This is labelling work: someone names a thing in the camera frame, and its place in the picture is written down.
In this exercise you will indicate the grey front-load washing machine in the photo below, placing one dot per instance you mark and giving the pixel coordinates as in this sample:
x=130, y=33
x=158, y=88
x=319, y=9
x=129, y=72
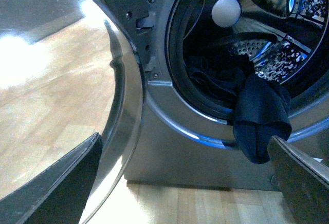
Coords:
x=179, y=145

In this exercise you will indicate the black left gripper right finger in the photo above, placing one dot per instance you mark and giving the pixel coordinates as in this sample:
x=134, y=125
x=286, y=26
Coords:
x=302, y=180

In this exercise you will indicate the white round ball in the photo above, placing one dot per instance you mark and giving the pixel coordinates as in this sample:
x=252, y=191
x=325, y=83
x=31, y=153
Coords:
x=225, y=13

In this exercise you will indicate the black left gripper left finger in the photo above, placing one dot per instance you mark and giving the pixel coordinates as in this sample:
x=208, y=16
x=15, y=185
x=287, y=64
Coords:
x=59, y=193

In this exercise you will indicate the navy blue knit garment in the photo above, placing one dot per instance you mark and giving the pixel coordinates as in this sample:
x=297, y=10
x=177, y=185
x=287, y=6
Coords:
x=261, y=107

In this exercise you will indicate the washing machine round door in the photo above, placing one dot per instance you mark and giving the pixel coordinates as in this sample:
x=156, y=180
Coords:
x=68, y=70

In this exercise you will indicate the black rubber door gasket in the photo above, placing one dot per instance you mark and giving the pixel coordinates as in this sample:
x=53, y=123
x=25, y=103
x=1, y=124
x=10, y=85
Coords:
x=177, y=62

